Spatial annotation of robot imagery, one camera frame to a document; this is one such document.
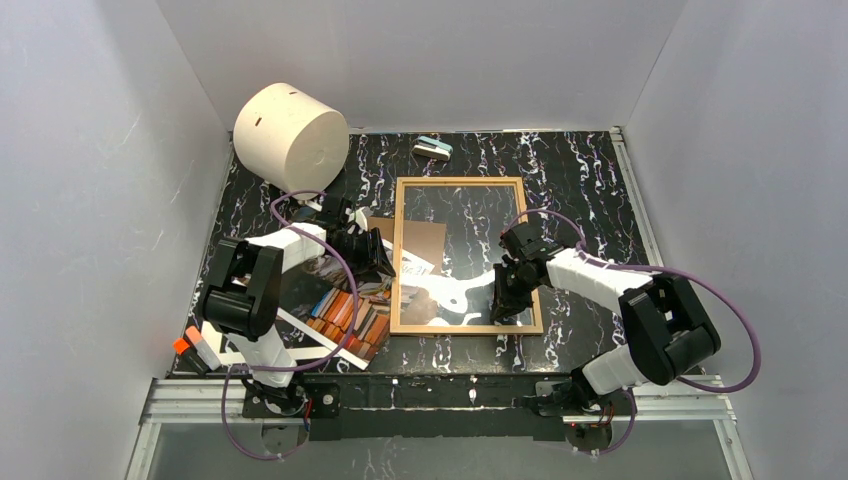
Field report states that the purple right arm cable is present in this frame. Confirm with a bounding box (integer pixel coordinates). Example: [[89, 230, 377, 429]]
[[500, 209, 762, 456]]

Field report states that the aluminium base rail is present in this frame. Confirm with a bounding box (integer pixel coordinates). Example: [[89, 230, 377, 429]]
[[127, 374, 753, 479]]

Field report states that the orange cap black marker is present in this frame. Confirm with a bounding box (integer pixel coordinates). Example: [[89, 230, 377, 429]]
[[173, 337, 209, 376]]

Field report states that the brown backing board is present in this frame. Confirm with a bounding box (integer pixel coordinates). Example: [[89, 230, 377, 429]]
[[367, 216, 447, 273]]

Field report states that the light wooden picture frame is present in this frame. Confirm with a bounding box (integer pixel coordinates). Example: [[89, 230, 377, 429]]
[[388, 176, 545, 337]]

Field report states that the peach cap glue stick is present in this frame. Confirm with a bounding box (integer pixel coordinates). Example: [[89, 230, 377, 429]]
[[184, 326, 221, 371]]

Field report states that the clear acrylic sheet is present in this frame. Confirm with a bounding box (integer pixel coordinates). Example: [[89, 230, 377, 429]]
[[404, 185, 535, 327]]

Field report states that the white mat board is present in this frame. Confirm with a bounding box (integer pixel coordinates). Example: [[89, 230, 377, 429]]
[[201, 314, 337, 365]]

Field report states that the large white cylinder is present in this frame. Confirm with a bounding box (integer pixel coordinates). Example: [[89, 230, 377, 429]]
[[233, 83, 349, 200]]

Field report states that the cat and books photo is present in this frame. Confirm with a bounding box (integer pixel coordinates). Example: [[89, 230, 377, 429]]
[[278, 245, 436, 371]]

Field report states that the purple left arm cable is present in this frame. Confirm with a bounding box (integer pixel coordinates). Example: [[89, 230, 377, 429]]
[[219, 190, 361, 462]]

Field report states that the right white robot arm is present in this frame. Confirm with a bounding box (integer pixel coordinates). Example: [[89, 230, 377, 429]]
[[491, 223, 721, 403]]

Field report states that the teal white stapler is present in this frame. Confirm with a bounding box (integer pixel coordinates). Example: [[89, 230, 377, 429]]
[[411, 136, 453, 161]]

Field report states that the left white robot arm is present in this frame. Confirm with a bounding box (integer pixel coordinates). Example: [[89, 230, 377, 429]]
[[197, 196, 395, 389]]

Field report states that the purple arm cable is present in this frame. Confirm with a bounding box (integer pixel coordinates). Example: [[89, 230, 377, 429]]
[[219, 190, 361, 462], [500, 209, 762, 456]]

